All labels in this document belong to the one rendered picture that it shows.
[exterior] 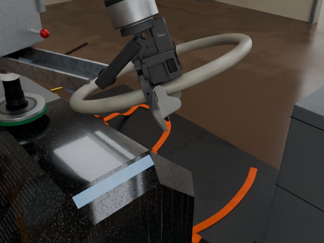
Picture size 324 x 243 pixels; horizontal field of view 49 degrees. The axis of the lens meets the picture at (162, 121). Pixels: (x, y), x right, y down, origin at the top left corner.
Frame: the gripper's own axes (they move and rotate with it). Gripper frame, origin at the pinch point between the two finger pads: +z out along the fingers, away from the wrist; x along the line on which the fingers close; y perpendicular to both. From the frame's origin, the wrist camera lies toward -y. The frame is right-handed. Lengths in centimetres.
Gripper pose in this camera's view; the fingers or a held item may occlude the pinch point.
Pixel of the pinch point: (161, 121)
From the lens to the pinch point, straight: 73.5
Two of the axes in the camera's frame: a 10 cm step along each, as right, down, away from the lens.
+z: 3.3, 8.9, 3.1
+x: 0.6, -3.5, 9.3
